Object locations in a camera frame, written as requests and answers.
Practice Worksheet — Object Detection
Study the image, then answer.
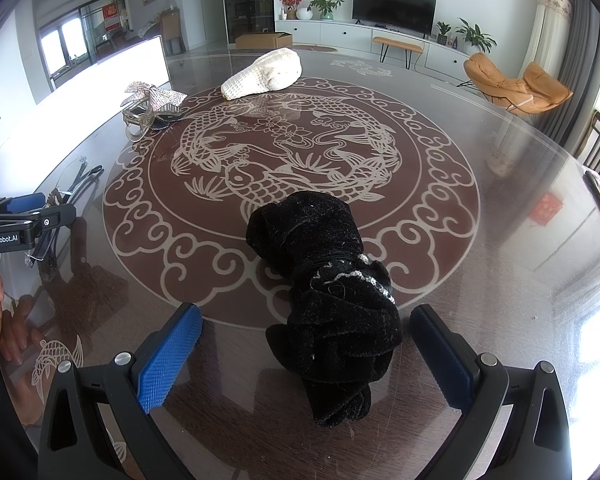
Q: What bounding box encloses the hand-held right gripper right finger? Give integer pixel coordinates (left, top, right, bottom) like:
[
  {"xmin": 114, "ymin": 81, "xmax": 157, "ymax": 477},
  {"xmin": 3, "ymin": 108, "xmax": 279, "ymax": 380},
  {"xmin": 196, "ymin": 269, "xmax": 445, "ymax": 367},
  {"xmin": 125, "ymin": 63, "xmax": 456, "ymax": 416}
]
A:
[{"xmin": 409, "ymin": 304, "xmax": 581, "ymax": 480}]

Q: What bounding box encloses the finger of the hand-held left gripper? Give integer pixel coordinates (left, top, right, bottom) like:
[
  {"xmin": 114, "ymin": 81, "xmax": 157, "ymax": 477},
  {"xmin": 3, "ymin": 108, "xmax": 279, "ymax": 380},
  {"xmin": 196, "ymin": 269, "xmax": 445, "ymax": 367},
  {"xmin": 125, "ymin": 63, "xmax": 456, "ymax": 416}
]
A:
[
  {"xmin": 0, "ymin": 203, "xmax": 77, "ymax": 235},
  {"xmin": 0, "ymin": 192, "xmax": 47, "ymax": 217}
]

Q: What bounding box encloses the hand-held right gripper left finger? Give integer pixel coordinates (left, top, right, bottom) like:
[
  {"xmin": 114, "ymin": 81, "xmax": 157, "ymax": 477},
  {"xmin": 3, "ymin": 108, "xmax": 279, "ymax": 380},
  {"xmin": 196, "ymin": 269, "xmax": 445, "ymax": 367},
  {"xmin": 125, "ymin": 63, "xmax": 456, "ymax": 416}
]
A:
[{"xmin": 37, "ymin": 301, "xmax": 203, "ymax": 480}]

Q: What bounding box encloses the black velvet pearl scrunchie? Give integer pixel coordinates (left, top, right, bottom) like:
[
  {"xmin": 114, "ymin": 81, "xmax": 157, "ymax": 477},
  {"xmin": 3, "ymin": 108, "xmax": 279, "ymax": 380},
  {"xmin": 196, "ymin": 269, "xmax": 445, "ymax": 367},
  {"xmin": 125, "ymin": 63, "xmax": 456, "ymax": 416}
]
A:
[{"xmin": 245, "ymin": 190, "xmax": 403, "ymax": 427}]

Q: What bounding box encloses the patterned glass desktop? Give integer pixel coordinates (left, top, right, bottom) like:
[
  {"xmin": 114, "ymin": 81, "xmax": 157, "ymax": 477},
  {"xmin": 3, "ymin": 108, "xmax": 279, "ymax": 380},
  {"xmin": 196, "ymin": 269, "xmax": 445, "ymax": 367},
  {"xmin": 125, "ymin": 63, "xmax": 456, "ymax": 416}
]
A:
[{"xmin": 0, "ymin": 42, "xmax": 600, "ymax": 480}]

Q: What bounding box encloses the black oval hair clip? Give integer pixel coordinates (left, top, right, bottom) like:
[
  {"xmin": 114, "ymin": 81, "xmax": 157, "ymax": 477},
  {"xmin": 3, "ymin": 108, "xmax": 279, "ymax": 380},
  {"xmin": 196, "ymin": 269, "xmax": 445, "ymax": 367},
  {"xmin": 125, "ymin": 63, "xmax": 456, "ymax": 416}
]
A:
[{"xmin": 152, "ymin": 109, "xmax": 184, "ymax": 131}]

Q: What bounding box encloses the silver rhinestone bow clip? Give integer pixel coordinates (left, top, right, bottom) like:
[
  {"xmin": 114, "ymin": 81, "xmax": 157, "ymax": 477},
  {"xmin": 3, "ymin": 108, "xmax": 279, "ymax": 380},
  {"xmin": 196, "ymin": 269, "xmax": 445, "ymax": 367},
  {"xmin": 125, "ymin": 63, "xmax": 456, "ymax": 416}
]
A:
[{"xmin": 124, "ymin": 80, "xmax": 188, "ymax": 111}]

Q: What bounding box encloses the red door poster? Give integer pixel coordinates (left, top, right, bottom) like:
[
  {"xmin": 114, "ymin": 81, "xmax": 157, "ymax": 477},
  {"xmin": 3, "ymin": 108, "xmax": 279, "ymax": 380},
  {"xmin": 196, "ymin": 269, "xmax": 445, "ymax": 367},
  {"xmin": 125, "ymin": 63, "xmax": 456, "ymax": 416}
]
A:
[{"xmin": 102, "ymin": 2, "xmax": 122, "ymax": 31}]

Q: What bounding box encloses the wooden side cabinet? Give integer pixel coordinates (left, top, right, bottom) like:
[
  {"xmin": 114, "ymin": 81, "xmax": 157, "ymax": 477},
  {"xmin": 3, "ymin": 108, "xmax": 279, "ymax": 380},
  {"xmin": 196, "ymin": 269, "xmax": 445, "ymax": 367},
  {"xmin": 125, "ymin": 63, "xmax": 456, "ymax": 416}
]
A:
[{"xmin": 160, "ymin": 7, "xmax": 182, "ymax": 41}]

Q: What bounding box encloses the white knitted hat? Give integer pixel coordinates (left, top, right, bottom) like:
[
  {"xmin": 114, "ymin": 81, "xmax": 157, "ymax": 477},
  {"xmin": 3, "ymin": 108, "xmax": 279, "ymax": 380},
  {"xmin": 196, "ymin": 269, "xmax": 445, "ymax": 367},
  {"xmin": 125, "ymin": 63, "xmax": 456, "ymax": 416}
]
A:
[{"xmin": 220, "ymin": 48, "xmax": 302, "ymax": 101}]

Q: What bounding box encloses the cardboard box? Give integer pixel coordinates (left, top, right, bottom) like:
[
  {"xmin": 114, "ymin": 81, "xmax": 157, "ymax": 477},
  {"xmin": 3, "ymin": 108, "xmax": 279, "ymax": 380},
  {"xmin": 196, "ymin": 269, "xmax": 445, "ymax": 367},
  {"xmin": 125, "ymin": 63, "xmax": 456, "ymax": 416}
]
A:
[{"xmin": 235, "ymin": 31, "xmax": 293, "ymax": 50}]

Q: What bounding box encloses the orange lounge chair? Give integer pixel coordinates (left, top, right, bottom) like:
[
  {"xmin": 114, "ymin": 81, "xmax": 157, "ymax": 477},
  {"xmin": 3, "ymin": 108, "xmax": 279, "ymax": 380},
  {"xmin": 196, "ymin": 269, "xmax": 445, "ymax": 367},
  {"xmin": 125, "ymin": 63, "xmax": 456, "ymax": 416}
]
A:
[{"xmin": 462, "ymin": 52, "xmax": 575, "ymax": 115}]

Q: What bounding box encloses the dark glass display cabinet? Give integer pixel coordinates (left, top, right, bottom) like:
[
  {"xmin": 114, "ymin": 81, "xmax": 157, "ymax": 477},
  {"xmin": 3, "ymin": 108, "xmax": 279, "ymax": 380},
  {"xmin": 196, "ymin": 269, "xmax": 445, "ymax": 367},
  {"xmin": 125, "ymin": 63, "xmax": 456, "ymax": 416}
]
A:
[{"xmin": 221, "ymin": 0, "xmax": 275, "ymax": 46}]

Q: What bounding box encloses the red flower arrangement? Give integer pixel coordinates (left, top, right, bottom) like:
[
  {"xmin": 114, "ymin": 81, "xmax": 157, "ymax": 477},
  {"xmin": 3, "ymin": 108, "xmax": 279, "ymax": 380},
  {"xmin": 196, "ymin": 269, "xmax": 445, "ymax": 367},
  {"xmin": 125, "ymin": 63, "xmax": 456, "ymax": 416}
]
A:
[{"xmin": 278, "ymin": 0, "xmax": 306, "ymax": 21}]

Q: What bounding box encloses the wooden bench stool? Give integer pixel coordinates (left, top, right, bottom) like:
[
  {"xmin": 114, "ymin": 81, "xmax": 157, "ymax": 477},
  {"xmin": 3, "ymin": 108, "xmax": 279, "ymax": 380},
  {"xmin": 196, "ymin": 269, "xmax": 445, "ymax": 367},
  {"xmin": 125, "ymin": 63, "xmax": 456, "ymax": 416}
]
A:
[{"xmin": 372, "ymin": 36, "xmax": 425, "ymax": 68}]

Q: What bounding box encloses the large green potted plant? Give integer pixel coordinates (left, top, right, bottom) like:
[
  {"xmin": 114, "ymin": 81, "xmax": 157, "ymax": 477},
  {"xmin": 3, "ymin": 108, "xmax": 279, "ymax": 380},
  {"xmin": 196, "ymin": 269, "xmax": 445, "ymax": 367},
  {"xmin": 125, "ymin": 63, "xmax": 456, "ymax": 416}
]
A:
[{"xmin": 454, "ymin": 17, "xmax": 497, "ymax": 55}]

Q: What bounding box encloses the grey curtain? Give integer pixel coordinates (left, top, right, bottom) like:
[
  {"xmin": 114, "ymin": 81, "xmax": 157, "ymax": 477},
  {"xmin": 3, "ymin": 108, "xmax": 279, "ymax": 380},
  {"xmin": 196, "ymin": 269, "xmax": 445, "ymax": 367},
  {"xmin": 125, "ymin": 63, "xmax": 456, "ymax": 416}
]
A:
[{"xmin": 535, "ymin": 0, "xmax": 600, "ymax": 156}]

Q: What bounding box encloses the white media cabinet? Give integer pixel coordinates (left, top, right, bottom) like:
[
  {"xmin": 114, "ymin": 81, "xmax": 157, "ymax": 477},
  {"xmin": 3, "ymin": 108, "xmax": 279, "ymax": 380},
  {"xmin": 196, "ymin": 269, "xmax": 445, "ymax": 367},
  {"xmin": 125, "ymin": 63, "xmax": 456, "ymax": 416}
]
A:
[{"xmin": 274, "ymin": 17, "xmax": 473, "ymax": 73}]

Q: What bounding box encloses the green leafy potted plant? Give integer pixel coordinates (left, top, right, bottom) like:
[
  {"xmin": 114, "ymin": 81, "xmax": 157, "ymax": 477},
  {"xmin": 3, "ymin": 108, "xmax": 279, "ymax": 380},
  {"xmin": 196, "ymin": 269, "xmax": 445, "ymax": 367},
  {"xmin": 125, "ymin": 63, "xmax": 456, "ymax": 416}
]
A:
[{"xmin": 309, "ymin": 0, "xmax": 346, "ymax": 21}]

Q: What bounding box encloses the white sheer curtain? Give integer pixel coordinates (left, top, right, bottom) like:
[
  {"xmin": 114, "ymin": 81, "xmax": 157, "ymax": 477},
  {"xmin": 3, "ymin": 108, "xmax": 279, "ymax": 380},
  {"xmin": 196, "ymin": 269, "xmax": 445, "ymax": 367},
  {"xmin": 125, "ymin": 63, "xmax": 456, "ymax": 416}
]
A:
[{"xmin": 520, "ymin": 0, "xmax": 573, "ymax": 81}]

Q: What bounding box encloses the black television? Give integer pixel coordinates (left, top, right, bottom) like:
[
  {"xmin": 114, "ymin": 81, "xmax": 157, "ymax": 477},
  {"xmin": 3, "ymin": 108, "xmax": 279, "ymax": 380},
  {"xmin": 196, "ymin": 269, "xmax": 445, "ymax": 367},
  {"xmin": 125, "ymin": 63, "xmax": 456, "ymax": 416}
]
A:
[{"xmin": 352, "ymin": 0, "xmax": 437, "ymax": 37}]

